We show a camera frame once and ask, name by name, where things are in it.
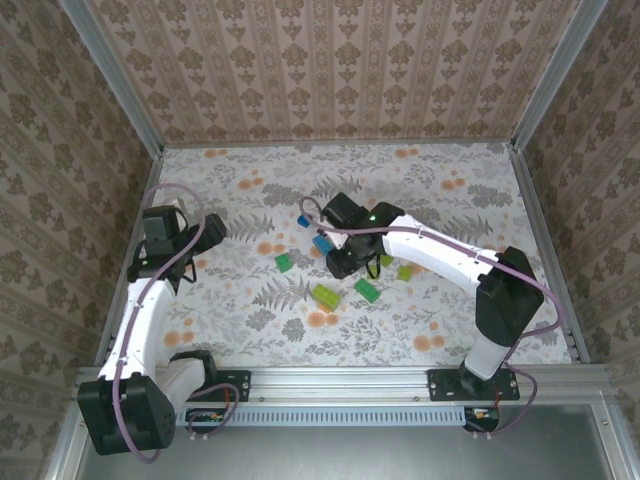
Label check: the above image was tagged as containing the aluminium corner post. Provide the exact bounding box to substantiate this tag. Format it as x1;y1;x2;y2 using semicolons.
57;0;166;156
509;0;609;151

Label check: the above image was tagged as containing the aluminium frame bar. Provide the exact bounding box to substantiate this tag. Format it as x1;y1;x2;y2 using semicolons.
592;399;639;480
44;397;96;480

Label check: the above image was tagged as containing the green two-by-four lego brick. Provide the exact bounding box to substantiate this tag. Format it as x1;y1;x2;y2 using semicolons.
353;278;382;304

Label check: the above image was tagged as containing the aluminium side rail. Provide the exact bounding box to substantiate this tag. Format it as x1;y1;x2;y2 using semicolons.
507;142;594;366
93;147;166;369

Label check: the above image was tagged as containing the thin aluminium wall rail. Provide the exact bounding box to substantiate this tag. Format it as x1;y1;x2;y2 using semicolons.
162;141;514;150

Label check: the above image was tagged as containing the grey slotted cable duct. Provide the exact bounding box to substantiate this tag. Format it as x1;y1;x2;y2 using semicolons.
172;405;469;427

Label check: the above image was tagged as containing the floral patterned table cover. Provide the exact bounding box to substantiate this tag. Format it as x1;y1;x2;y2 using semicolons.
107;143;575;369

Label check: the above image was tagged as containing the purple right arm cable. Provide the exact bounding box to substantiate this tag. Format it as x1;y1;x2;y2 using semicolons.
298;195;568;441

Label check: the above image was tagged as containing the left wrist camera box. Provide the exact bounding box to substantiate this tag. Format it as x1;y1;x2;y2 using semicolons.
142;197;186;242

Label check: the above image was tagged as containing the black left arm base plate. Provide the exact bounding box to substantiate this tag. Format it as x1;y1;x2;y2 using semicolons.
189;369;251;404

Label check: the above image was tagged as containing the aluminium mounting rail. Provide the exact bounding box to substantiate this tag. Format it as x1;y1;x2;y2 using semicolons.
74;364;614;404

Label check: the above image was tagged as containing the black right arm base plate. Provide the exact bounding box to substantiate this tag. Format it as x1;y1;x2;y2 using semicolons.
427;368;521;403

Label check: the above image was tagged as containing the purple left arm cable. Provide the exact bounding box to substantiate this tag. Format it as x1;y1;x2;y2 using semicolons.
113;183;240;464

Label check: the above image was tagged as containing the grey metal plate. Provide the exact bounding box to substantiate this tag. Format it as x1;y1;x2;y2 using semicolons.
74;405;614;480

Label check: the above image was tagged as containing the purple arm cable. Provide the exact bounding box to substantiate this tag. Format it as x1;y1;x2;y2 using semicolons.
113;183;240;464
298;195;568;441

